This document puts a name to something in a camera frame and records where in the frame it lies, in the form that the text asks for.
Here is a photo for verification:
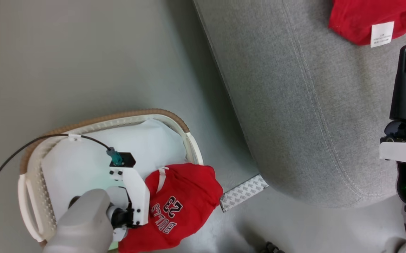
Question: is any plain red garment white label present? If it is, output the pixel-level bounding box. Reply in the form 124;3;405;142
328;0;406;48

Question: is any white basket with rope rim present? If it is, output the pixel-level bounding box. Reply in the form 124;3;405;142
18;108;204;248

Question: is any patterned white floor strip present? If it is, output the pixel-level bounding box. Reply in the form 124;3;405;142
220;174;269;213

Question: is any thin black cable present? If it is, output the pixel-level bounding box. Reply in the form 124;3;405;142
0;134;114;253

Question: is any white clothing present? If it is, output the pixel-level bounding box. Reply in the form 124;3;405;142
41;118;189;222

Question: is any red Bulls 23 jersey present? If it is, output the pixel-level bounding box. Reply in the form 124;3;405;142
118;163;223;253

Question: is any grey fabric cushion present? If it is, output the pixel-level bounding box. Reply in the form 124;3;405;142
192;0;406;208

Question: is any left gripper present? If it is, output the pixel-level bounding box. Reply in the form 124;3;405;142
105;167;151;243

